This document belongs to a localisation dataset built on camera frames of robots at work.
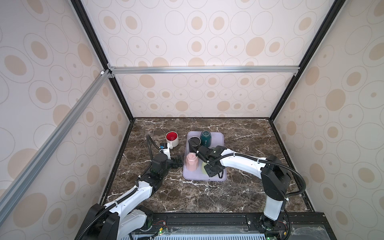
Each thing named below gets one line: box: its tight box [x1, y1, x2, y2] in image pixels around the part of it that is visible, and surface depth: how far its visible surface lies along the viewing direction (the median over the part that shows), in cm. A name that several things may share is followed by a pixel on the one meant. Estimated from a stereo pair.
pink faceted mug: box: [185, 152, 199, 172], surface depth 88 cm
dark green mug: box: [200, 130, 212, 148], surface depth 99 cm
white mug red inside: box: [165, 131, 179, 150], surface depth 102 cm
